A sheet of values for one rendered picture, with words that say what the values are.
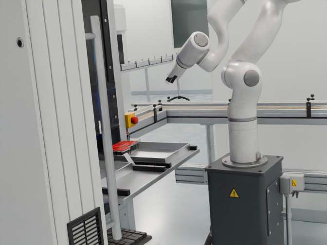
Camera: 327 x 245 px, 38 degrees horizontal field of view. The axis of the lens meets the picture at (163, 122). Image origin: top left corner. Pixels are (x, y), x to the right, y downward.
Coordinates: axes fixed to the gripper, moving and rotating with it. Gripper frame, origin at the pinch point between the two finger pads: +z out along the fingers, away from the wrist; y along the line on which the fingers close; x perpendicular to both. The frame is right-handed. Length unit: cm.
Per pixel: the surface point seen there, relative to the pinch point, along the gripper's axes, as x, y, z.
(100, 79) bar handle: -30, 54, -66
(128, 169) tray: -3.2, 46.5, 4.4
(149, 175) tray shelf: 4.4, 47.9, -2.7
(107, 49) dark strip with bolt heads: -29.5, -10.7, 18.7
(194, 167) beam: 54, -9, 98
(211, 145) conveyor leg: 56, -22, 84
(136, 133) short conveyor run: 6, -1, 70
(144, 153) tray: 5.3, 28.1, 25.3
